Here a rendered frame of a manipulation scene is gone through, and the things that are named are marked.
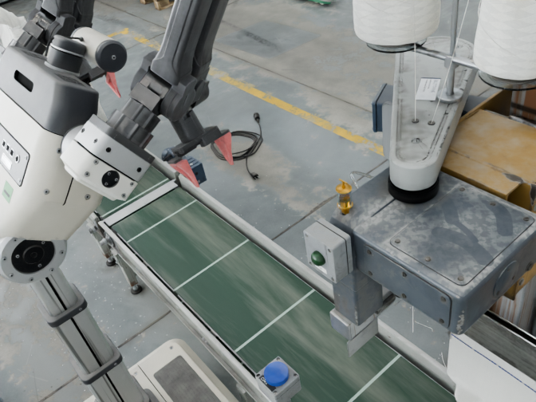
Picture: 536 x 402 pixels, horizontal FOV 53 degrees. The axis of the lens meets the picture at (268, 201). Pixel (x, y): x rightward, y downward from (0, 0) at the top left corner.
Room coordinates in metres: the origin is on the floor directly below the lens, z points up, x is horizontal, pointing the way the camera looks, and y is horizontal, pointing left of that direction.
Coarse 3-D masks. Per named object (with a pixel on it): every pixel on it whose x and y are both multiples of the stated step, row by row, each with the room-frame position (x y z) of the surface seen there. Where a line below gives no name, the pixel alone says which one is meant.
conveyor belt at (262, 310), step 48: (144, 240) 1.88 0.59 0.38; (192, 240) 1.81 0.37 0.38; (240, 240) 1.75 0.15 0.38; (192, 288) 1.53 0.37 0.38; (240, 288) 1.47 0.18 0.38; (288, 288) 1.42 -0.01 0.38; (240, 336) 1.24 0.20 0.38; (288, 336) 1.20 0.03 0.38; (336, 336) 1.16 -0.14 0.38; (336, 384) 0.97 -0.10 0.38; (384, 384) 0.94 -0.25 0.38; (432, 384) 0.91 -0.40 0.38
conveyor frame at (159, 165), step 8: (160, 160) 2.45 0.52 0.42; (160, 168) 2.45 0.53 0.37; (168, 168) 2.36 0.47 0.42; (168, 176) 2.39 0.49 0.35; (176, 176) 2.31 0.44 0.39; (168, 184) 2.28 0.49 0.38; (176, 184) 2.27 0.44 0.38; (152, 192) 2.24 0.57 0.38; (160, 192) 2.23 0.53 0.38; (136, 200) 2.20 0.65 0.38; (144, 200) 2.19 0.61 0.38; (152, 200) 2.17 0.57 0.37; (128, 208) 2.15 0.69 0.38; (136, 208) 2.13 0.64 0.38; (96, 216) 2.08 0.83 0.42; (112, 216) 2.11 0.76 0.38; (120, 216) 2.10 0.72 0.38
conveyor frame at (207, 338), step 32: (192, 192) 2.18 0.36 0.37; (128, 256) 1.84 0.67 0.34; (288, 256) 1.56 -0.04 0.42; (160, 288) 1.53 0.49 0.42; (320, 288) 1.40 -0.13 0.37; (192, 320) 1.33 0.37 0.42; (224, 352) 1.16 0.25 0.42; (416, 352) 1.01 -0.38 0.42; (256, 384) 1.01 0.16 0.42; (448, 384) 0.90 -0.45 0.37
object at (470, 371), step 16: (464, 336) 0.65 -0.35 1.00; (448, 352) 0.68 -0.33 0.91; (464, 352) 0.65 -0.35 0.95; (480, 352) 0.62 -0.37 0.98; (448, 368) 0.67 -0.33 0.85; (464, 368) 0.64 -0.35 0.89; (480, 368) 0.61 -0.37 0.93; (496, 368) 0.58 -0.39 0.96; (512, 368) 0.56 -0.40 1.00; (464, 384) 0.64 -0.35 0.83; (480, 384) 0.61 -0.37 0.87; (496, 384) 0.58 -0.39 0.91; (512, 384) 0.55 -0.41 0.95; (528, 384) 0.53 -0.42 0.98; (464, 400) 0.61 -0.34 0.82; (480, 400) 0.60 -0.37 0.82; (496, 400) 0.57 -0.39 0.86; (512, 400) 0.54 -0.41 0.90; (528, 400) 0.52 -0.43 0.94
